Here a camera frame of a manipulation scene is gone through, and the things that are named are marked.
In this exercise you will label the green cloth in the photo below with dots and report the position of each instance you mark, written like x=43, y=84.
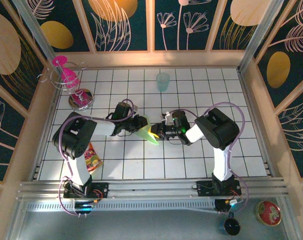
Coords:
x=145, y=135

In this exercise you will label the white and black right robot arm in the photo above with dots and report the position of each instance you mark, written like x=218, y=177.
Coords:
x=216, y=127

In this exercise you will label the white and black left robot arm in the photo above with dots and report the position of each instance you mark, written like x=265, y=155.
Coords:
x=74, y=137

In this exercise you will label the translucent teal plastic cup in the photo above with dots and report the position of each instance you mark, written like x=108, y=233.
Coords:
x=163, y=81

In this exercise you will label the colourful snack packet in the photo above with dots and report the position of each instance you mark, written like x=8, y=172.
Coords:
x=94, y=160

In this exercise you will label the pink plastic wine glass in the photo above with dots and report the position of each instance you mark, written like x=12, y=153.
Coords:
x=70, y=77

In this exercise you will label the round black cap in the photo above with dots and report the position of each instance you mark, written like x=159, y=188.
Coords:
x=232, y=226

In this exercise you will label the round red tin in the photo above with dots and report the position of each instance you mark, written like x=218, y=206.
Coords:
x=267, y=213

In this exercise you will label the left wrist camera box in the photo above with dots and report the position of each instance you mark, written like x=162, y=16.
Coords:
x=135, y=108

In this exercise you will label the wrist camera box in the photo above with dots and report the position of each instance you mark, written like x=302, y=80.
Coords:
x=135, y=108
x=167, y=117

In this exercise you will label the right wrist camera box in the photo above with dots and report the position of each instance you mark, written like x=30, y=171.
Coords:
x=167, y=117

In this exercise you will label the aluminium mounting rail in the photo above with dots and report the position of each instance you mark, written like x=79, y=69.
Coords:
x=151, y=187

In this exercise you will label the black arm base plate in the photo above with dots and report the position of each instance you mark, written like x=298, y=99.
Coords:
x=204, y=188
x=101, y=190

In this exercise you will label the aluminium frame post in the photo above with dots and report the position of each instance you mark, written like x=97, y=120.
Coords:
x=34, y=27
x=261, y=30

